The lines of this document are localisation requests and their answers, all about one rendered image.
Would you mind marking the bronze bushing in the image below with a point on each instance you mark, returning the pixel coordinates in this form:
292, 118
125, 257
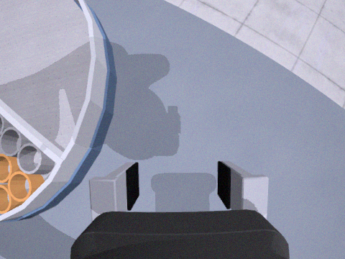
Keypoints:
16, 185
4, 192
5, 162

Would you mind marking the grey metal ring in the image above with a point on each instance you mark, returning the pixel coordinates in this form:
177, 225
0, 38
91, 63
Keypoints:
25, 160
8, 141
4, 124

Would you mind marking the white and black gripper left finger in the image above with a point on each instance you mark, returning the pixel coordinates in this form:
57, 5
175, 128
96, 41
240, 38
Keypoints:
116, 192

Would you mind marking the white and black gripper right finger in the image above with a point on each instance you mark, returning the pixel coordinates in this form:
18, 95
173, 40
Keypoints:
239, 189

